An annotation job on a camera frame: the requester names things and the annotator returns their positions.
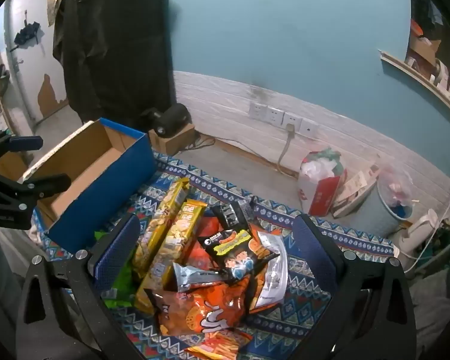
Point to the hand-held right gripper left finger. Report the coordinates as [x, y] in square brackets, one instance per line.
[116, 249]

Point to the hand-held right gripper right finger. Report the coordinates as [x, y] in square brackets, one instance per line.
[315, 249]

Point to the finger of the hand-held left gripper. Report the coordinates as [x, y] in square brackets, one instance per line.
[45, 185]
[26, 143]

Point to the green snack packet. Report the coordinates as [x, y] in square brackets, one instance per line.
[122, 281]

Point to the blue cardboard box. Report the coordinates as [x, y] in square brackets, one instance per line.
[108, 202]

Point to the long yellow biscuit packet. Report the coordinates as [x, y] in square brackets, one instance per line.
[161, 217]
[176, 240]

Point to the silver snack packet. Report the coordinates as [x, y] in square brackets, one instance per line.
[189, 275]

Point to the orange fries snack bag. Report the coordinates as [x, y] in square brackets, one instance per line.
[217, 347]

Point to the brown cardboard carton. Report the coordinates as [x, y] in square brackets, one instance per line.
[7, 165]

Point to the white door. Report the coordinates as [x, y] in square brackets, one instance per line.
[30, 75]

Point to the silver foil packet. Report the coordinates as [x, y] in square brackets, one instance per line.
[273, 277]

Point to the black folded umbrella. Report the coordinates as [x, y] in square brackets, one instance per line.
[26, 32]

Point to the red white bag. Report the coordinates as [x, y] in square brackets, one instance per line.
[322, 195]

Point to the flat cardboard pieces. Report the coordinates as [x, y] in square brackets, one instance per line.
[354, 187]

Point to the grey trash bin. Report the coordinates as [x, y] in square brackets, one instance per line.
[386, 213]

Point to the black snack bag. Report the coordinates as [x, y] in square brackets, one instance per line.
[232, 258]

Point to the blue patterned blanket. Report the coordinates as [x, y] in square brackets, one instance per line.
[277, 326]

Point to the red orange snack packet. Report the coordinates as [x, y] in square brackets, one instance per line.
[202, 247]

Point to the small black packet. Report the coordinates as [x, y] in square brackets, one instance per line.
[227, 213]

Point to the orange chips bag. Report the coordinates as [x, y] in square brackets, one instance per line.
[198, 307]

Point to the white plastic appliance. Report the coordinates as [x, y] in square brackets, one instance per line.
[416, 232]

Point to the small cardboard box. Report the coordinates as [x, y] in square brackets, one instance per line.
[172, 142]

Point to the dark hanging coat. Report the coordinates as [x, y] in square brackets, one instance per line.
[116, 45]

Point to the brown box on shelf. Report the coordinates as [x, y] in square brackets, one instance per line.
[423, 49]

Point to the white wall socket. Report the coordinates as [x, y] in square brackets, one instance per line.
[292, 120]
[308, 127]
[275, 115]
[257, 110]

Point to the wooden wall shelf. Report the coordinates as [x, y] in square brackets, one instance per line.
[416, 75]

